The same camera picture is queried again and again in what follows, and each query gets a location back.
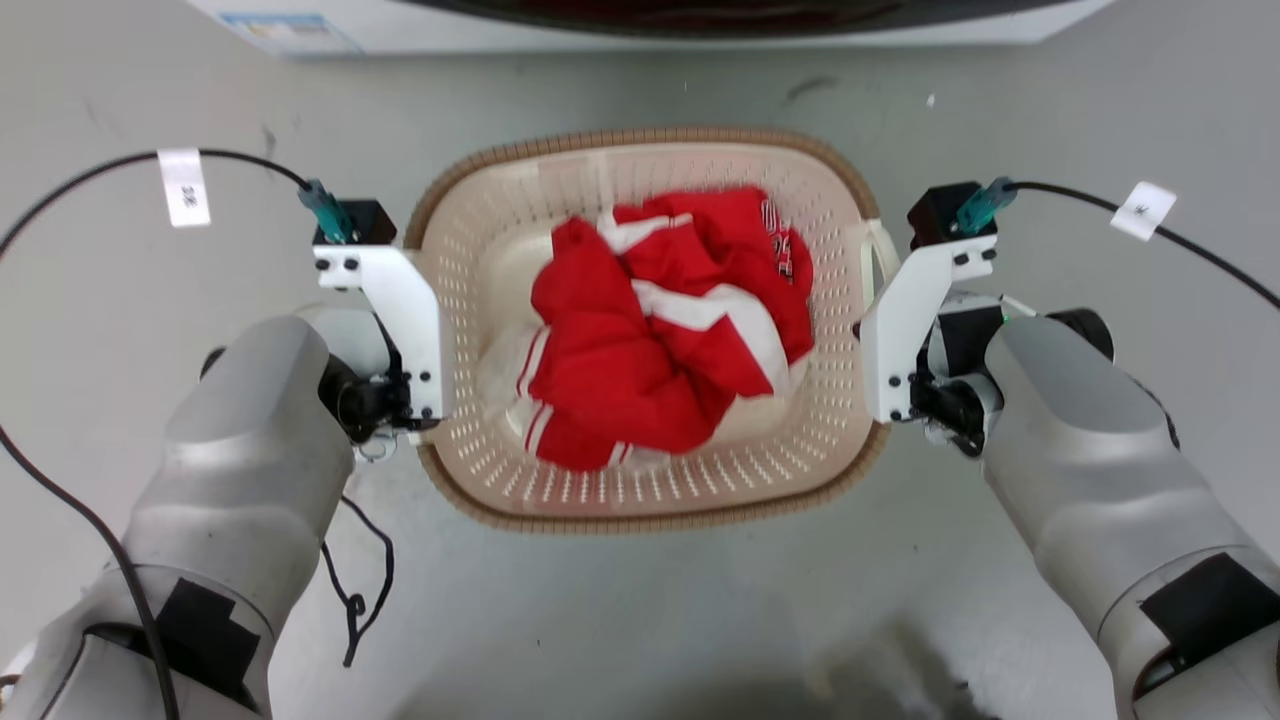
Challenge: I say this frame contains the red and white garment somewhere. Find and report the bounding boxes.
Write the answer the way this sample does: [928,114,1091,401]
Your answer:
[477,186,817,473]

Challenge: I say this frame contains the beige plastic laundry basket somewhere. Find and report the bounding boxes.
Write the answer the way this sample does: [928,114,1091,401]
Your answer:
[404,126,902,534]

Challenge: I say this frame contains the white washing machine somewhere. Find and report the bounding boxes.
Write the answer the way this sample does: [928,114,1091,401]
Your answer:
[185,0,1117,59]

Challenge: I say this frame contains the thin black loose cable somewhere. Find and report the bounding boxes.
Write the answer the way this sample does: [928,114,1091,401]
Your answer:
[319,494,397,670]

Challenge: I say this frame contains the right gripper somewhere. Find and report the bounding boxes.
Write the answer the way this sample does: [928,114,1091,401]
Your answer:
[909,294,1037,459]

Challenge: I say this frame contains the white cable tag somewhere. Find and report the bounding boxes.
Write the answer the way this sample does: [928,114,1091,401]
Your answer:
[1109,180,1179,243]
[157,147,212,229]

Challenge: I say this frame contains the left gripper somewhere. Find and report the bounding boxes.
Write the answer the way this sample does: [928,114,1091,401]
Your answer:
[298,305,443,448]

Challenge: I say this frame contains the dark washing machine door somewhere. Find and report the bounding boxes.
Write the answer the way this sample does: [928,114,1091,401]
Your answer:
[395,0,1079,40]

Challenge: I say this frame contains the blue label sticker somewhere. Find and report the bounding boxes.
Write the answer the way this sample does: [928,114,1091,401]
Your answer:
[219,11,363,57]

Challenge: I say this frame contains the right black camera cable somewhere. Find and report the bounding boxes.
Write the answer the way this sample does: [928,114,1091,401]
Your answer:
[1008,180,1280,309]

